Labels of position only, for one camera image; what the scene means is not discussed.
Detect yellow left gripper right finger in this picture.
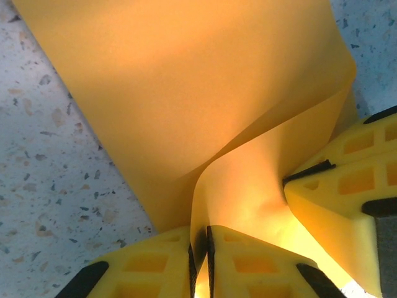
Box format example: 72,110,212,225
206,224,352,298

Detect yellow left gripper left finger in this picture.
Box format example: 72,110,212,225
58,225,199,298

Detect orange paper sheet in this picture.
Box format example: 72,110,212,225
11,0,381,298

